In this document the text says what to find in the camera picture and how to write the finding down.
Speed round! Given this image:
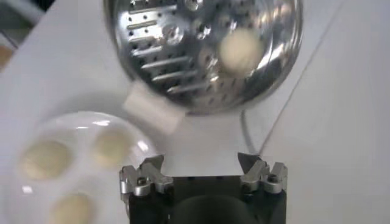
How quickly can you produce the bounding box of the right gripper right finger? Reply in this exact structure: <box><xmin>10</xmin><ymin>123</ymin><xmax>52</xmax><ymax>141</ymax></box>
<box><xmin>237</xmin><ymin>152</ymin><xmax>289</xmax><ymax>195</ymax></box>

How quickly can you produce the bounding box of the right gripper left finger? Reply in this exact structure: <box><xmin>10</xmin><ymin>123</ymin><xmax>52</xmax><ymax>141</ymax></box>
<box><xmin>119</xmin><ymin>154</ymin><xmax>174</xmax><ymax>197</ymax></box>

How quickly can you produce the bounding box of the white steamed baozi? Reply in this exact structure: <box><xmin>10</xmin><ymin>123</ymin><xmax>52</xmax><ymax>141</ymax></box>
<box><xmin>93</xmin><ymin>129</ymin><xmax>133</xmax><ymax>167</ymax></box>
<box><xmin>219</xmin><ymin>29</ymin><xmax>264</xmax><ymax>77</ymax></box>
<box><xmin>21</xmin><ymin>139</ymin><xmax>73</xmax><ymax>180</ymax></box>
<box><xmin>50</xmin><ymin>193</ymin><xmax>95</xmax><ymax>224</ymax></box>

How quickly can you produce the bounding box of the stainless steel steamer basket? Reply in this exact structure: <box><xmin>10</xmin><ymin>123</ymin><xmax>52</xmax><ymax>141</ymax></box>
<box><xmin>103</xmin><ymin>0</ymin><xmax>304</xmax><ymax>135</ymax></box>

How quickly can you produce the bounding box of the white round plate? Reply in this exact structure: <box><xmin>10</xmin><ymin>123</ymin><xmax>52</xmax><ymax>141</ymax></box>
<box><xmin>0</xmin><ymin>111</ymin><xmax>159</xmax><ymax>224</ymax></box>

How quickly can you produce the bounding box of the grey cooker power cord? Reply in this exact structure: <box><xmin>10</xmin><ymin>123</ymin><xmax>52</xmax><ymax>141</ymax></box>
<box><xmin>239</xmin><ymin>109</ymin><xmax>260</xmax><ymax>155</ymax></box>

